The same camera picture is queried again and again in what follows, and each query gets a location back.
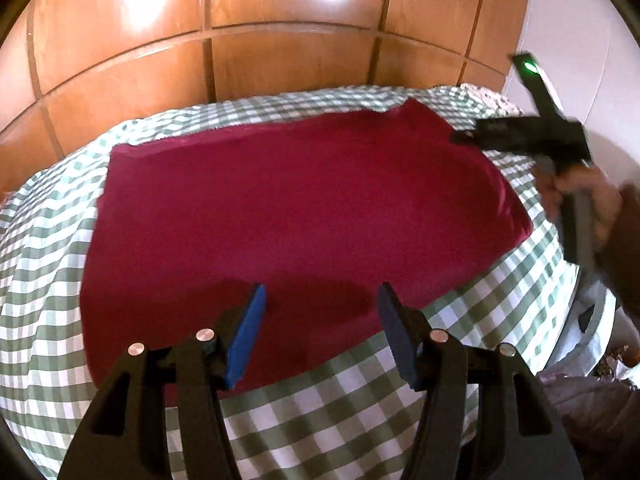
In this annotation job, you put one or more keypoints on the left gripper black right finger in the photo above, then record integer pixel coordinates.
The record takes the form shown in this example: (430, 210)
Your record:
(485, 414)

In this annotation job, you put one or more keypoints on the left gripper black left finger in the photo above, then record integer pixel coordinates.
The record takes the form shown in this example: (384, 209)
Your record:
(123, 435)

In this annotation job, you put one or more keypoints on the dark red cloth garment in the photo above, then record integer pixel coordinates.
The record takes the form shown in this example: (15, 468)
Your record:
(320, 212)

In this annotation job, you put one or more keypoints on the person right hand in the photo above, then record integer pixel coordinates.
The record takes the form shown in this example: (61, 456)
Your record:
(606, 199)

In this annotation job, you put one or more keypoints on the floral patterned bedding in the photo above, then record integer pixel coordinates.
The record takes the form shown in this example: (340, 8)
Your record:
(496, 103)

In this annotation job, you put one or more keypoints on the green white checkered bedsheet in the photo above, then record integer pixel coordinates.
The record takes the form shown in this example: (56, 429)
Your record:
(351, 418)

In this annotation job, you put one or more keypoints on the grey bed frame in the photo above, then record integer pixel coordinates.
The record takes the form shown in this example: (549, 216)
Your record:
(586, 332)

